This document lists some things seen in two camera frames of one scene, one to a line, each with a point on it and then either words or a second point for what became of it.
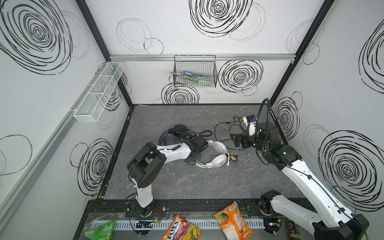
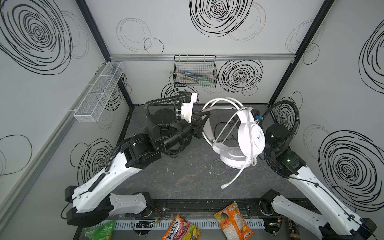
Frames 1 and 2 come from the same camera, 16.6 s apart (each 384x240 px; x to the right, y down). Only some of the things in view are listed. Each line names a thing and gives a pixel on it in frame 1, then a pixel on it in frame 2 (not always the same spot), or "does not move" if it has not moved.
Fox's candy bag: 181,229 does not move
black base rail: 167,208 does not move
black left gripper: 199,143 → 196,126
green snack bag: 105,232 does not move
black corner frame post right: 328,4 does not move
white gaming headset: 219,160 → 239,147
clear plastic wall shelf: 91,108 does not move
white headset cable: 232,159 → 254,161
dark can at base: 294,230 does not move
